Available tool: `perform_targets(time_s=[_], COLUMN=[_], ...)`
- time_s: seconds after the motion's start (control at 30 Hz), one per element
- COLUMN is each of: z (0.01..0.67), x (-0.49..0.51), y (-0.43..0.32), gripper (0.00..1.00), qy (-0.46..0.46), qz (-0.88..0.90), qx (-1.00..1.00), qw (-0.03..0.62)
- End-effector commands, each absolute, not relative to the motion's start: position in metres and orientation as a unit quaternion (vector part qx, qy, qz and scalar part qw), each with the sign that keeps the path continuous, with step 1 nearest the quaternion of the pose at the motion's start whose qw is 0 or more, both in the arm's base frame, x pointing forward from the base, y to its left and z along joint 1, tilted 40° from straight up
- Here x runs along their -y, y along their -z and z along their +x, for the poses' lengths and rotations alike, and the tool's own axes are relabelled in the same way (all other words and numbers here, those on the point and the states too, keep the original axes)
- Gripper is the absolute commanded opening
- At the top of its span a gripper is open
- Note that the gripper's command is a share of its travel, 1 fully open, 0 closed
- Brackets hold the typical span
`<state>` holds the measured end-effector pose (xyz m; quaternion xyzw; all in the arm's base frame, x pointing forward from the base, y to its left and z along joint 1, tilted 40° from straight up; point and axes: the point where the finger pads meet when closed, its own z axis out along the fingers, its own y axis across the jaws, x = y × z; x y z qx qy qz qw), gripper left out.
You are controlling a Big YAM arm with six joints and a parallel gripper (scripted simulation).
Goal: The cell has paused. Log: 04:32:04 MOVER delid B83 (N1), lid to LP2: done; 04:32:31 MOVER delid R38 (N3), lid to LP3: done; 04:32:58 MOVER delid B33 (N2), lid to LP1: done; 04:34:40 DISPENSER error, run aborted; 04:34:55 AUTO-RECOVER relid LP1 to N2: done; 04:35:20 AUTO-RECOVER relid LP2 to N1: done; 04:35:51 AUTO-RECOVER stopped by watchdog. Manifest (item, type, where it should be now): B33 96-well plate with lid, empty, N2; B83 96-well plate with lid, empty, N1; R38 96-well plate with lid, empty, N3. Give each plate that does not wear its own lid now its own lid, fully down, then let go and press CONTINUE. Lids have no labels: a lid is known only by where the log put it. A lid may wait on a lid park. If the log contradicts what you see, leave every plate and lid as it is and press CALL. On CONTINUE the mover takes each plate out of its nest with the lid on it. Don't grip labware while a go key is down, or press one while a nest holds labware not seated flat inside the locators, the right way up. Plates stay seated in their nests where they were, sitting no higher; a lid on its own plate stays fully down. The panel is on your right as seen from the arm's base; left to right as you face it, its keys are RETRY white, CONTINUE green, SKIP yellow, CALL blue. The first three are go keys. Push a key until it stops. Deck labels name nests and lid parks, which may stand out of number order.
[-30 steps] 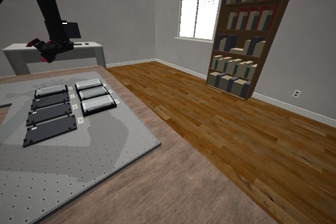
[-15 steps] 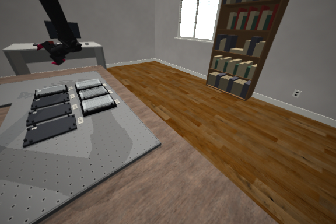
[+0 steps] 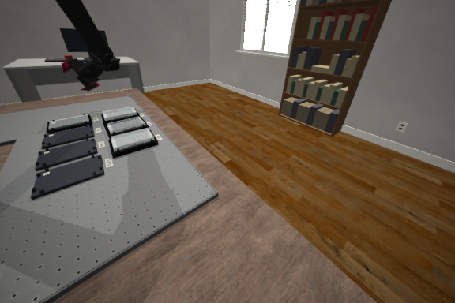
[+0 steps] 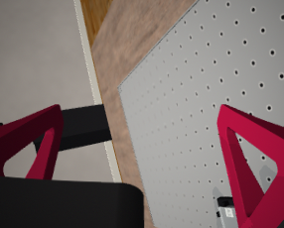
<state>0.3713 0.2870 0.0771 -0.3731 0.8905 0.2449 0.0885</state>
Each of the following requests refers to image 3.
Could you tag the black rectangular frame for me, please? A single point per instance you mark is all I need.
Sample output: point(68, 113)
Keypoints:
point(70, 127)

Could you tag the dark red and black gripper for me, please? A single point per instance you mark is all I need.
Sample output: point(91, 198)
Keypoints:
point(84, 74)

